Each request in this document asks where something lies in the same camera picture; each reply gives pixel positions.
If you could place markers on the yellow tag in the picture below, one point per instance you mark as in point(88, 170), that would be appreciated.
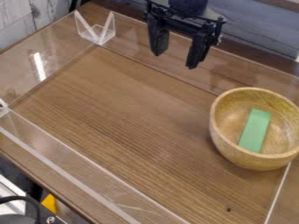
point(50, 203)

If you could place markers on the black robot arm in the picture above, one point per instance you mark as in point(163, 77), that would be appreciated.
point(192, 19)

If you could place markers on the clear acrylic corner bracket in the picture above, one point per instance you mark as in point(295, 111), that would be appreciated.
point(98, 34)

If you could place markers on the clear acrylic tray wall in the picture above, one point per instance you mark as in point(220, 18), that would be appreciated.
point(86, 186)

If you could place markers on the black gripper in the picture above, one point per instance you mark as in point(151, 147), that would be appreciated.
point(187, 16)

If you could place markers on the green rectangular block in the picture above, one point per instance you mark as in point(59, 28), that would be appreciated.
point(255, 130)

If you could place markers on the brown wooden bowl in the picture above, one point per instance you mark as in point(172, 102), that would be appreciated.
point(228, 116)

